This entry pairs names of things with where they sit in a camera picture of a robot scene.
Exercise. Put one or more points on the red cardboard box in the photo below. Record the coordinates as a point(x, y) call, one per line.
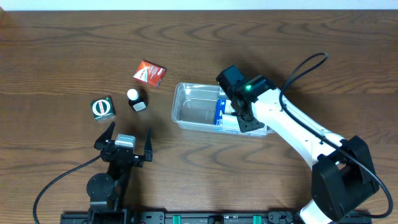
point(149, 73)

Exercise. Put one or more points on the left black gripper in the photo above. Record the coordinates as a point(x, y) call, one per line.
point(102, 143)

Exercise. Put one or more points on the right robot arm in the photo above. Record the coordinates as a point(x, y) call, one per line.
point(343, 174)

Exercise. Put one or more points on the green square box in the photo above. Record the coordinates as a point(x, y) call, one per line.
point(102, 109)

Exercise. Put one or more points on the clear plastic container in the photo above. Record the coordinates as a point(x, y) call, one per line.
point(194, 107)

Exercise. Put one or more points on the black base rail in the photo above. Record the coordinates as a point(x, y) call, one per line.
point(182, 218)

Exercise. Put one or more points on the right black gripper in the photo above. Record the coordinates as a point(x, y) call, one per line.
point(249, 125)

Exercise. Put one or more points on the blue illustrated box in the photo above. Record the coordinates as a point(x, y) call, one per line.
point(223, 106)

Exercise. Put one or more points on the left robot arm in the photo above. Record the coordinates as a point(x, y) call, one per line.
point(107, 190)

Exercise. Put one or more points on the dark bottle white cap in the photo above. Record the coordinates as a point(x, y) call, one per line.
point(135, 100)

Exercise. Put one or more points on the white green box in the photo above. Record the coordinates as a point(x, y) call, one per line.
point(228, 123)

